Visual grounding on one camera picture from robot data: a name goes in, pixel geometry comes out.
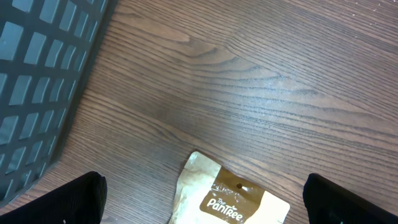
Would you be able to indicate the dark grey plastic basket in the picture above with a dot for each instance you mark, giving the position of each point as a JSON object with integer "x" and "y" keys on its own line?
{"x": 48, "y": 48}

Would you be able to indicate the beige brown snack bag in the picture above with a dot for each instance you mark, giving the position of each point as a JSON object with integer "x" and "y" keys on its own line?
{"x": 209, "y": 193}

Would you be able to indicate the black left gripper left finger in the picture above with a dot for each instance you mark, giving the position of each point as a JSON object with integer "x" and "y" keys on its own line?
{"x": 80, "y": 201}

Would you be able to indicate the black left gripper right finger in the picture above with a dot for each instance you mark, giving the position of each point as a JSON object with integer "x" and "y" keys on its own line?
{"x": 329, "y": 203}

